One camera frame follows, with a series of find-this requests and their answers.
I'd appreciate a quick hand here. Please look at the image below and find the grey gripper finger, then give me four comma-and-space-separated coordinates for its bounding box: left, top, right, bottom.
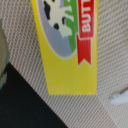
0, 19, 9, 89

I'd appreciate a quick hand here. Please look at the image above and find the yellow toy butter box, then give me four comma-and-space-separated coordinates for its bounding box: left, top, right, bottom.
31, 0, 98, 95

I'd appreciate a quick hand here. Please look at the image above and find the woven beige placemat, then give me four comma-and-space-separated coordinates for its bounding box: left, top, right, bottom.
0, 0, 128, 128

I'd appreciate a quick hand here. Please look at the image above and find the toy knife wooden handle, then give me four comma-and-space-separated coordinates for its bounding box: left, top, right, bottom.
110, 88, 128, 105

